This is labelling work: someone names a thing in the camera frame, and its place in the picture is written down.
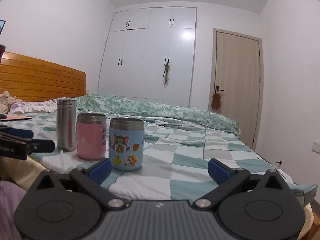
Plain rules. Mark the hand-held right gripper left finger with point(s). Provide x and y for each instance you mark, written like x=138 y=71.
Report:
x=101 y=170

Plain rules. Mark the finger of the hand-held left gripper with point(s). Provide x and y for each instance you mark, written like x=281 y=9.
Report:
x=21 y=132
x=42 y=146

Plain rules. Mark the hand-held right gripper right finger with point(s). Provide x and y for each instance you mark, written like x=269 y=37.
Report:
x=218 y=171

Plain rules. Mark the tall silver steel cup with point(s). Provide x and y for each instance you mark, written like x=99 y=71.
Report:
x=66 y=127

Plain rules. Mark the pink steel cup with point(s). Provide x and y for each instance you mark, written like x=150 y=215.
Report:
x=88 y=140

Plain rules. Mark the blue cartoon sticker cup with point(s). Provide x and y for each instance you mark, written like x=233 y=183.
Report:
x=126 y=145

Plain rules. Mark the beige cloth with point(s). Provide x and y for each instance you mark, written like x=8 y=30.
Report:
x=20 y=172

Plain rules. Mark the purple flowered pillow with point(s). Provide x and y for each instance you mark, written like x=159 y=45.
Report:
x=30 y=106

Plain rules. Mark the green checked bed sheet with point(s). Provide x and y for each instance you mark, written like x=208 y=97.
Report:
x=187 y=155

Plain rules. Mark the cream crumpled cloth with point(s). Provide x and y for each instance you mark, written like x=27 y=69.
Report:
x=6 y=100

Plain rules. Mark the wooden bed headboard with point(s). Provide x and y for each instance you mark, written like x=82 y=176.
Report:
x=42 y=80

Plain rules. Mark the purple clothing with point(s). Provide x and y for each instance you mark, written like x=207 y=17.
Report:
x=10 y=210

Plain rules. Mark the green floral quilt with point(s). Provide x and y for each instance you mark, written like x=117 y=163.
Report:
x=155 y=110

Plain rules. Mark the dark object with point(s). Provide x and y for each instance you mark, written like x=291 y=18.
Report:
x=1 y=52

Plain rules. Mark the light wooden door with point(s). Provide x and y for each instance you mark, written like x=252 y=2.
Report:
x=237 y=80

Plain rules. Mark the hanging ornament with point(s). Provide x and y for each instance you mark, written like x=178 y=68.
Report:
x=167 y=72

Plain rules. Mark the white wardrobe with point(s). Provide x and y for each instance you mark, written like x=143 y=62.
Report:
x=140 y=62

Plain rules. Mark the black wall plug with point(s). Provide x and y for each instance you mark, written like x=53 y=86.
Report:
x=279 y=163

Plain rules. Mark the wall socket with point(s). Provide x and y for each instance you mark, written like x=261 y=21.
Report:
x=315 y=147

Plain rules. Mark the wall picture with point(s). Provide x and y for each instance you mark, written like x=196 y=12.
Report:
x=2 y=27

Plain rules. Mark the wooden bed frame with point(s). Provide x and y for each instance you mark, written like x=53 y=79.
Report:
x=315 y=230

